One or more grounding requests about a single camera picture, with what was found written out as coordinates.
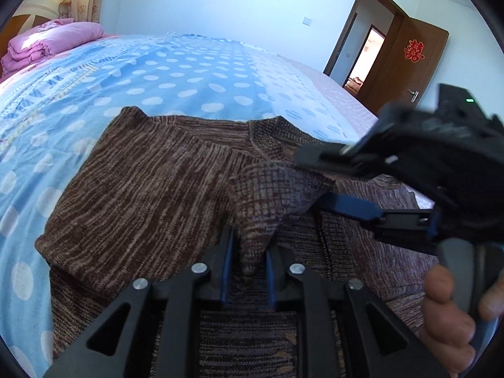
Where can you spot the red paper door decoration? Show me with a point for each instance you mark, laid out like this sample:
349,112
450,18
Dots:
414,50

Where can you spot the dark wooden door frame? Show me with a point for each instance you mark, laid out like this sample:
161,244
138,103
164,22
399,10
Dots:
360,8

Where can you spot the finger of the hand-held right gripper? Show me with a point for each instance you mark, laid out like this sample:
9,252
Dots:
319,157
350,204

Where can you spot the brown wooden door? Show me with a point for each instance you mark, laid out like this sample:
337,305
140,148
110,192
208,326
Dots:
393,78

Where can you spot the person's right hand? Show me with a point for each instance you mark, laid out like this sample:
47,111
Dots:
447,323

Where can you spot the folded pink quilt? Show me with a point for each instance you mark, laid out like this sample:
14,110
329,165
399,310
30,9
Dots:
47,43

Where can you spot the polka dot bed sheet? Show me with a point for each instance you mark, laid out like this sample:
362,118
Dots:
118,75

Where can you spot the brown knit sweater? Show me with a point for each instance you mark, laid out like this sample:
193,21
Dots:
157,189

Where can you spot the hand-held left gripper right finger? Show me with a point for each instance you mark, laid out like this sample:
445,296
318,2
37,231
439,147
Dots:
270,279

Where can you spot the cream wooden headboard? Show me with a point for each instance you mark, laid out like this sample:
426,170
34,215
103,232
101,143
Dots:
35,8

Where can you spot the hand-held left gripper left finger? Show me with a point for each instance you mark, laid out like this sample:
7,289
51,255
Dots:
225,275

